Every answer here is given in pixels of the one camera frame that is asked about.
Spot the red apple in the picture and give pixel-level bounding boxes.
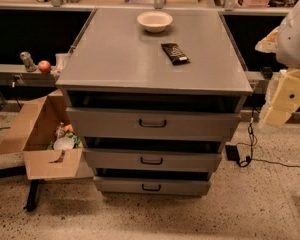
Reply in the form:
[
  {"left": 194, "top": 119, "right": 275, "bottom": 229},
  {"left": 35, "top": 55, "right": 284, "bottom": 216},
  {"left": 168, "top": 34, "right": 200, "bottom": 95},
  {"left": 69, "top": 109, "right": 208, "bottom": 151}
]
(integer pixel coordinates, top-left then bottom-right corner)
[{"left": 38, "top": 60, "right": 52, "bottom": 73}]

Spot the open cardboard box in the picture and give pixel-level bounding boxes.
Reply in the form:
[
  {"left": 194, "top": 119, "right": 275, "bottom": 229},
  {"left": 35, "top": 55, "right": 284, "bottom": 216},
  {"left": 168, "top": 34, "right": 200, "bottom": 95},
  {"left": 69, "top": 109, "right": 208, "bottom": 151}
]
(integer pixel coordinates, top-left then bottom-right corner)
[{"left": 0, "top": 90, "right": 87, "bottom": 180}]

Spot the white bowl on cabinet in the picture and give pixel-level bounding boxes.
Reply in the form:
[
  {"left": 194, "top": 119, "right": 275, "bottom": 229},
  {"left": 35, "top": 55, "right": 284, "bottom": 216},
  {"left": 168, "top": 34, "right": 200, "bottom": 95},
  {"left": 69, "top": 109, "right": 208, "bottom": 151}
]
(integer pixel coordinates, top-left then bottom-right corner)
[{"left": 137, "top": 11, "right": 173, "bottom": 33}]

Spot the grey drawer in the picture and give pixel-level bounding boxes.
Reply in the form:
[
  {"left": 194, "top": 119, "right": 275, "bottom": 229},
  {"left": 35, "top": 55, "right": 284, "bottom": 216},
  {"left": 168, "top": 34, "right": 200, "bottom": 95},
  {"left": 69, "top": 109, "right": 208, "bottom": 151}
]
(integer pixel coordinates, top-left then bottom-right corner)
[
  {"left": 85, "top": 148, "right": 222, "bottom": 172},
  {"left": 93, "top": 176, "right": 211, "bottom": 196},
  {"left": 67, "top": 107, "right": 240, "bottom": 142}
]

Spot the black snack packet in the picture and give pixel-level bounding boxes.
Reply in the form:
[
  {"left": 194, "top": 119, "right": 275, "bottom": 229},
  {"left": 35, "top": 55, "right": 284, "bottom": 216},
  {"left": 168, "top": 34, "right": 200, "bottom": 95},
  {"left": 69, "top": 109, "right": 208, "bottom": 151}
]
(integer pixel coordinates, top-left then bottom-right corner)
[{"left": 161, "top": 43, "right": 190, "bottom": 65}]

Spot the grey bottom drawer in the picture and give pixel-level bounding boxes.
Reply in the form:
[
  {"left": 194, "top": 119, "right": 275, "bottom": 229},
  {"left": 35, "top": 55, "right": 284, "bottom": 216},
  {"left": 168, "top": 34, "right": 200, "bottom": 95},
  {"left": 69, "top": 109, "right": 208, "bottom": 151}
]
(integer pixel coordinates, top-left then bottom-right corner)
[{"left": 93, "top": 176, "right": 211, "bottom": 196}]

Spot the black phone on shelf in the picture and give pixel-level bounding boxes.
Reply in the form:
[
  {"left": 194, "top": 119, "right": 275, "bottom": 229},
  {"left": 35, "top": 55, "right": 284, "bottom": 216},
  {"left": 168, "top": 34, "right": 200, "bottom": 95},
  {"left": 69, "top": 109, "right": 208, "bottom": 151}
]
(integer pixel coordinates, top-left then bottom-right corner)
[{"left": 260, "top": 67, "right": 273, "bottom": 79}]

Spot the small grey figurine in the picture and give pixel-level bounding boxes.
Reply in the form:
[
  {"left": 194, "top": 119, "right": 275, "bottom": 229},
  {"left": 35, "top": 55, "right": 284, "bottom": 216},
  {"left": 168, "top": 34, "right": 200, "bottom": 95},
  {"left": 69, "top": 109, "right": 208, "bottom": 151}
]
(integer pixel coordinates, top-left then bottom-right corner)
[{"left": 20, "top": 51, "right": 37, "bottom": 72}]

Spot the grey drawer cabinet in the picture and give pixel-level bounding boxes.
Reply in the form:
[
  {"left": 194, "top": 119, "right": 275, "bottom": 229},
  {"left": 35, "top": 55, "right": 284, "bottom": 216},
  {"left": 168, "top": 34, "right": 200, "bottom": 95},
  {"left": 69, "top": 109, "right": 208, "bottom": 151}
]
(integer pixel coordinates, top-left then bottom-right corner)
[{"left": 57, "top": 8, "right": 252, "bottom": 182}]

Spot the grey top drawer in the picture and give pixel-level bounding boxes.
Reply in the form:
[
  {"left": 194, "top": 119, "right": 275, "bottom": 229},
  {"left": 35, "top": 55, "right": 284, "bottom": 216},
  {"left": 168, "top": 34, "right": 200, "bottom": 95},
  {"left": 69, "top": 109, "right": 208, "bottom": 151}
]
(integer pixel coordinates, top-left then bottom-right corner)
[{"left": 67, "top": 107, "right": 240, "bottom": 142}]

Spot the black power adapter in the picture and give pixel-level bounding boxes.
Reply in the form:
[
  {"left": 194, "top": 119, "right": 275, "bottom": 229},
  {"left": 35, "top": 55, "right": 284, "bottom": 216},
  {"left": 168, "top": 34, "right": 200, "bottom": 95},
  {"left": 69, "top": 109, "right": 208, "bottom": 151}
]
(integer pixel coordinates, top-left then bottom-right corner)
[{"left": 225, "top": 145, "right": 240, "bottom": 162}]

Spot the white bowl in box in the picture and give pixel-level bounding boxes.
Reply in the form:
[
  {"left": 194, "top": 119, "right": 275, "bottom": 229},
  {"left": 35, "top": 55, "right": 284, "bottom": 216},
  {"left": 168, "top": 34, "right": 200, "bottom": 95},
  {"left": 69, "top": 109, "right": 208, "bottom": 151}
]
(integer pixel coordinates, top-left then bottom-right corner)
[{"left": 53, "top": 137, "right": 74, "bottom": 150}]

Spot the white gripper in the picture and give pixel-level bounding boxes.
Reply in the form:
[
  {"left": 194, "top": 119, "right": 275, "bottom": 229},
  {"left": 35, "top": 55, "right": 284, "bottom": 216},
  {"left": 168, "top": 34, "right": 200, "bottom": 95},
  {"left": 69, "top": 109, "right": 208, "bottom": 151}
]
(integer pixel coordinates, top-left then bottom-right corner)
[{"left": 262, "top": 69, "right": 300, "bottom": 127}]

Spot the grey middle drawer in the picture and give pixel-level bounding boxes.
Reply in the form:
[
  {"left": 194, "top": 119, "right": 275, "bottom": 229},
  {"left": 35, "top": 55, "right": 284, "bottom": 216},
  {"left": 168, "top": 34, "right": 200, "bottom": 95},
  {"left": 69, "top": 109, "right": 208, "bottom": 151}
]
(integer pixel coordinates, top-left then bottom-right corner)
[{"left": 85, "top": 148, "right": 222, "bottom": 172}]

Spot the black cable on floor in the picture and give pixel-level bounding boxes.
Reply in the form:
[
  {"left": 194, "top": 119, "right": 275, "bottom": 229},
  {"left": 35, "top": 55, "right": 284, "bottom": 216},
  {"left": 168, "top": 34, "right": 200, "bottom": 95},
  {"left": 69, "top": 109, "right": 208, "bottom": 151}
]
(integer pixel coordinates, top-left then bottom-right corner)
[{"left": 236, "top": 108, "right": 300, "bottom": 171}]

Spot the black stand leg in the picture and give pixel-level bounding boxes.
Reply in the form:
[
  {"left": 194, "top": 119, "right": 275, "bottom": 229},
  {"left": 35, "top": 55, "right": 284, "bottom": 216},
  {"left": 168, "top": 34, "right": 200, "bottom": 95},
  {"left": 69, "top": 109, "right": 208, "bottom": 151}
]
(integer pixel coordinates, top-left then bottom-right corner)
[{"left": 24, "top": 180, "right": 39, "bottom": 212}]

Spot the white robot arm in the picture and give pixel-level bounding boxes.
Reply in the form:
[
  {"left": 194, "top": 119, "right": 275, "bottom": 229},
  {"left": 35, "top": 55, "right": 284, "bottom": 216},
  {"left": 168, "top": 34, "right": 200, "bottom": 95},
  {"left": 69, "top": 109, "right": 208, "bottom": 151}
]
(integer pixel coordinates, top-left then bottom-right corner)
[{"left": 260, "top": 0, "right": 300, "bottom": 127}]

